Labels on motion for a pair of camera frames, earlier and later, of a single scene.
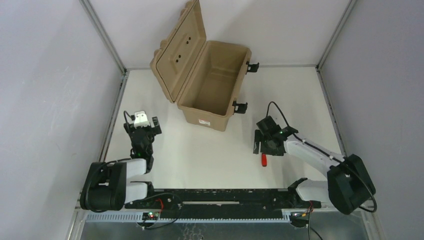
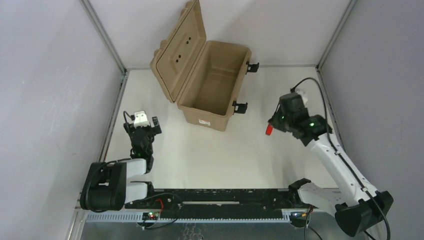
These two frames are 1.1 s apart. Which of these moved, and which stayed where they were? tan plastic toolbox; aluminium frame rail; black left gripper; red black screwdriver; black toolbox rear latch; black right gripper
Moved: black right gripper; red black screwdriver
Stayed: black toolbox rear latch; tan plastic toolbox; black left gripper; aluminium frame rail
